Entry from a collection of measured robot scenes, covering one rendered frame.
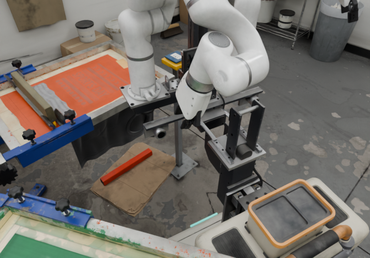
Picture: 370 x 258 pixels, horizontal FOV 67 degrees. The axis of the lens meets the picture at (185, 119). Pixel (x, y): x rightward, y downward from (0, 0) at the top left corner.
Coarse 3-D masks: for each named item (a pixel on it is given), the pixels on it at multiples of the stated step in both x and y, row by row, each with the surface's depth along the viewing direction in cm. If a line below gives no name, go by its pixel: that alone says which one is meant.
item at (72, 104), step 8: (120, 72) 152; (128, 72) 152; (128, 80) 146; (64, 96) 136; (112, 96) 136; (120, 96) 136; (72, 104) 131; (96, 104) 131; (104, 104) 131; (32, 112) 127; (80, 112) 127; (88, 112) 127; (24, 120) 123; (32, 120) 123; (40, 120) 123; (32, 128) 119; (40, 128) 119; (48, 128) 119
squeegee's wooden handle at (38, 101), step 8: (16, 72) 133; (16, 80) 129; (24, 80) 127; (24, 88) 123; (32, 88) 123; (32, 96) 119; (40, 96) 118; (40, 104) 115; (48, 104) 114; (48, 112) 114
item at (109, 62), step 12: (96, 60) 162; (108, 60) 162; (72, 72) 152; (36, 84) 144; (48, 84) 144; (0, 96) 136; (12, 96) 136; (60, 96) 136; (12, 108) 129; (24, 108) 129
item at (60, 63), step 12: (96, 48) 166; (108, 48) 172; (120, 48) 166; (60, 60) 155; (72, 60) 159; (36, 72) 148; (156, 72) 147; (168, 72) 146; (0, 84) 138; (108, 108) 124; (120, 108) 127; (0, 120) 117; (96, 120) 120; (0, 132) 112; (12, 144) 107
